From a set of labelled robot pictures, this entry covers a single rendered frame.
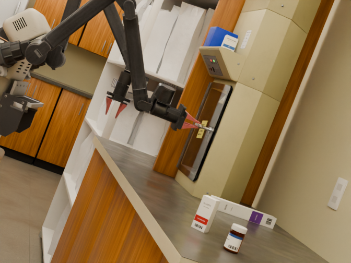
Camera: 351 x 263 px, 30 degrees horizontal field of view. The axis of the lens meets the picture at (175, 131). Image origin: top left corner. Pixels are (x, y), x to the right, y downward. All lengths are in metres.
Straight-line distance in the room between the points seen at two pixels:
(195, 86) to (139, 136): 0.98
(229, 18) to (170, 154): 0.65
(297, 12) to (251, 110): 0.42
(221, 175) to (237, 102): 0.29
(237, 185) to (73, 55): 5.51
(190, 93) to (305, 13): 0.60
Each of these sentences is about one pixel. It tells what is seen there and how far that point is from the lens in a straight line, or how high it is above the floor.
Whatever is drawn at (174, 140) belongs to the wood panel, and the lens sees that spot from 2.86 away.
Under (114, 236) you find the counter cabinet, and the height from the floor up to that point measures 0.74.
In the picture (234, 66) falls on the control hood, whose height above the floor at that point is 1.46.
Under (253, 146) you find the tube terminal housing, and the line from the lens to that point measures 2.65.
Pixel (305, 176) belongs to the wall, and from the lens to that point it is 2.71.
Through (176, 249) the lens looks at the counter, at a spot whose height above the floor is 0.94.
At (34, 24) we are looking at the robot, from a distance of 2.63.
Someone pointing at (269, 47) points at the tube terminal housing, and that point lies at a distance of 2.56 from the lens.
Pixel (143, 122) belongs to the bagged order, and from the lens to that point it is 3.76.
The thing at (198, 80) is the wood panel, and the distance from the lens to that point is 2.86.
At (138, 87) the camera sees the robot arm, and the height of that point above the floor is 1.25.
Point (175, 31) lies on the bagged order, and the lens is 3.78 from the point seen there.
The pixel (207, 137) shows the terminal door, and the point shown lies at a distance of 2.57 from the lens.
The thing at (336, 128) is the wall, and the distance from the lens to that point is 2.63.
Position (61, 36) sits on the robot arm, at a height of 1.32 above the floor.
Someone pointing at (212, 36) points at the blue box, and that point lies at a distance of 2.70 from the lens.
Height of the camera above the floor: 1.25
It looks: 2 degrees down
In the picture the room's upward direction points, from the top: 22 degrees clockwise
